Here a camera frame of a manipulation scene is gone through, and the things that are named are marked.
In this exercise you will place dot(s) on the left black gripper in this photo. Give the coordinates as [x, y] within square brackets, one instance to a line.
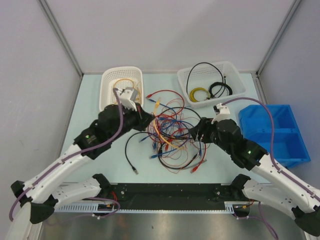
[143, 118]

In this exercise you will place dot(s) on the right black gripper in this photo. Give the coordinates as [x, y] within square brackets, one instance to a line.
[204, 126]

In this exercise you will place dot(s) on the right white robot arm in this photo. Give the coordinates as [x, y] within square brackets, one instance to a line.
[291, 195]

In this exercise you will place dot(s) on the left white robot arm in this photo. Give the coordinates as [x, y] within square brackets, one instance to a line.
[43, 191]

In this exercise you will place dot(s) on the left white perforated basket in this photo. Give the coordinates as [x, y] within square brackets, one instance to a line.
[121, 78]

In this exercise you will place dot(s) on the white perforated basket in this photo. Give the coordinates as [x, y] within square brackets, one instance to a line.
[207, 84]
[121, 78]

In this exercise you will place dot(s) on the right white perforated basket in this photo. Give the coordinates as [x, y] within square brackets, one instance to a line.
[207, 84]

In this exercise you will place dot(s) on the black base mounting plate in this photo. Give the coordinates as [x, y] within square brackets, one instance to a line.
[172, 196]

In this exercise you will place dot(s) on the blue plastic divided bin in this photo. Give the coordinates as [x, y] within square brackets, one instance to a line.
[288, 146]

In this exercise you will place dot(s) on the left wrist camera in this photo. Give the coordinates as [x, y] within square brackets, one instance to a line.
[128, 97]

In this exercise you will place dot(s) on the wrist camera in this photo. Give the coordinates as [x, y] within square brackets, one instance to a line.
[128, 97]
[222, 113]

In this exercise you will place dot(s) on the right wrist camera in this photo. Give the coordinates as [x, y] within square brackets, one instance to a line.
[222, 113]

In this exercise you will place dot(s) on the white slotted cable duct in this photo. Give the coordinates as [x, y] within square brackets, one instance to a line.
[101, 208]

